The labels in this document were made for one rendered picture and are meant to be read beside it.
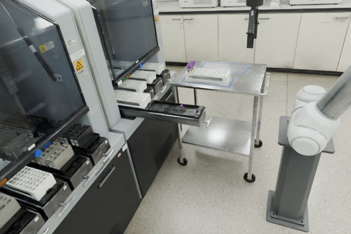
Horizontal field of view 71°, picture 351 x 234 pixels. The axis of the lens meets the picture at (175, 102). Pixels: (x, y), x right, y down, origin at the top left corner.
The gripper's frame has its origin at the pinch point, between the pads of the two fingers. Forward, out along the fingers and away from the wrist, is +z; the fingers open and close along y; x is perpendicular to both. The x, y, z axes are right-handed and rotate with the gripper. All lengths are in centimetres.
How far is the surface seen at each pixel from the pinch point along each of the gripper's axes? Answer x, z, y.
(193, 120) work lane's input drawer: 27, 41, -17
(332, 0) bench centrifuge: -64, 25, 219
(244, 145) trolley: 3, 92, 26
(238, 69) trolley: 13, 38, 49
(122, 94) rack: 76, 34, -10
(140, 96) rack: 64, 34, -10
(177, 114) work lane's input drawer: 37, 39, -16
